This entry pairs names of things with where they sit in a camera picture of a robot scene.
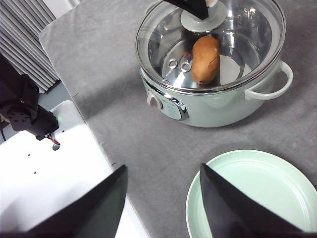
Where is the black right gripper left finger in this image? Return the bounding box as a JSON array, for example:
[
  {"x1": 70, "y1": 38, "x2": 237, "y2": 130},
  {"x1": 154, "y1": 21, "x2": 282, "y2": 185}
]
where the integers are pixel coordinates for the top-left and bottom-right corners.
[{"x1": 0, "y1": 165, "x2": 129, "y2": 238}]

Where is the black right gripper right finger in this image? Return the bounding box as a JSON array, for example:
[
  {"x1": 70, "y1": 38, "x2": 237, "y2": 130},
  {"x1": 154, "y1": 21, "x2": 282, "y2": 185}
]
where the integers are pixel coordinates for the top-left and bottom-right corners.
[{"x1": 200, "y1": 163, "x2": 317, "y2": 238}]

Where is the brown potato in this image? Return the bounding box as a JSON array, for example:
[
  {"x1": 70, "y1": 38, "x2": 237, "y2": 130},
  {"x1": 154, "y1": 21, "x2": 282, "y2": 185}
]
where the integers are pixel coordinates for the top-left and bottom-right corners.
[{"x1": 192, "y1": 36, "x2": 221, "y2": 85}]

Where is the glass steamer lid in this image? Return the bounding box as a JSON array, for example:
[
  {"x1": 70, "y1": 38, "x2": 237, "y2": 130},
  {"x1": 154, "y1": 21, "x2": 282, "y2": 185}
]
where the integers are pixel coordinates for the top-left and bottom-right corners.
[{"x1": 136, "y1": 0, "x2": 287, "y2": 93}]

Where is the white robot base platform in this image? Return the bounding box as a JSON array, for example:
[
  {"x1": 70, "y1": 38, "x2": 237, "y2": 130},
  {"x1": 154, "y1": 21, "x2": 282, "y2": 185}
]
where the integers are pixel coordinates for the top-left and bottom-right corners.
[{"x1": 0, "y1": 100, "x2": 114, "y2": 234}]

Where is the green electric steamer pot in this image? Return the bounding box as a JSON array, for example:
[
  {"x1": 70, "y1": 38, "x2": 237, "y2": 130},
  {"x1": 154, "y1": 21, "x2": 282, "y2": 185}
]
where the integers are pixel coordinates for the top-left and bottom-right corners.
[{"x1": 136, "y1": 0, "x2": 294, "y2": 127}]

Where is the grey ribbed panel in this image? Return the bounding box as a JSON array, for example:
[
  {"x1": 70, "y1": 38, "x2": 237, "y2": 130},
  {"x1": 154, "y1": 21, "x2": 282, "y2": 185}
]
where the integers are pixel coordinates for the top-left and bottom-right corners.
[{"x1": 0, "y1": 0, "x2": 60, "y2": 93}]

